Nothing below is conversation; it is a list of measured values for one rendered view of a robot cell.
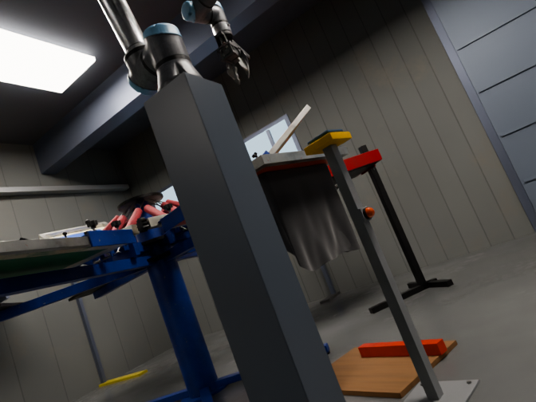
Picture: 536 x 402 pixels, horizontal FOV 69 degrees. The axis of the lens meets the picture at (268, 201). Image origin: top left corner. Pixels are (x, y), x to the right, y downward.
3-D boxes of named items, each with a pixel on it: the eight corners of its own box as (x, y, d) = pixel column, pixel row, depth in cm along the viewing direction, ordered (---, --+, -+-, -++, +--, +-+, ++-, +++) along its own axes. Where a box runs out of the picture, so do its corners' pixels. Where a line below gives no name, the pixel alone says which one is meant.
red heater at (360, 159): (356, 179, 333) (351, 166, 334) (383, 160, 289) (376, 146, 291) (293, 201, 315) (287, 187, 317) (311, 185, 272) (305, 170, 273)
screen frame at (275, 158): (348, 153, 184) (346, 146, 184) (264, 163, 142) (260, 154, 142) (248, 210, 237) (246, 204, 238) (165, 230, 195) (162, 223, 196)
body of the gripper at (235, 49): (220, 63, 160) (210, 37, 162) (232, 68, 167) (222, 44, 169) (234, 53, 156) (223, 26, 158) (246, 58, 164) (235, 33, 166)
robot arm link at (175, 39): (163, 52, 115) (149, 13, 117) (146, 78, 125) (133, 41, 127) (198, 55, 123) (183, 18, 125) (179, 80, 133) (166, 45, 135)
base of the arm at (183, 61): (183, 74, 112) (172, 45, 113) (149, 101, 119) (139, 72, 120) (215, 85, 125) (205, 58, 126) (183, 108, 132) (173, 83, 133)
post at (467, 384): (479, 381, 129) (364, 123, 143) (458, 418, 113) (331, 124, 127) (419, 384, 144) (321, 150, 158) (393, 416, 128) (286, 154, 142)
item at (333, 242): (364, 247, 179) (328, 163, 185) (303, 276, 146) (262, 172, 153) (358, 250, 181) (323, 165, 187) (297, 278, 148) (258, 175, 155)
